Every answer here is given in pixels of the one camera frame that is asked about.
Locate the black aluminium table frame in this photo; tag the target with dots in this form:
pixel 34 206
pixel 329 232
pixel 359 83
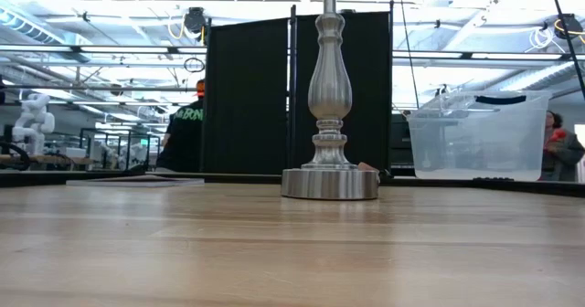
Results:
pixel 32 179

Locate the black metal frame enclosure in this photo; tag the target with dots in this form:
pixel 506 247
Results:
pixel 105 130

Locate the person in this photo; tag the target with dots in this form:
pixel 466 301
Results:
pixel 185 138
pixel 564 156

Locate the black equipment box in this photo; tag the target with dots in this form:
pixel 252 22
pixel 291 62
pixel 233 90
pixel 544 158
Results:
pixel 401 138

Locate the black folding room divider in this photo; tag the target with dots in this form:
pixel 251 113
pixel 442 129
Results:
pixel 247 97

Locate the black leaning stand pole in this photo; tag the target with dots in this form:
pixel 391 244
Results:
pixel 557 5

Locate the wooden workbench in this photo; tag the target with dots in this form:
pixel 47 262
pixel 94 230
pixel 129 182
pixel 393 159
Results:
pixel 55 161

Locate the silver metal lamp base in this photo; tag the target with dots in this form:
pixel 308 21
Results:
pixel 329 92

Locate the white humanoid robot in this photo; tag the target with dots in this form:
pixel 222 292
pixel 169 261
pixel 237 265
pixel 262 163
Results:
pixel 34 115

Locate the clear plastic storage bin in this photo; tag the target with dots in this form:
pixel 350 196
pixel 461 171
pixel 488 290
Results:
pixel 480 138

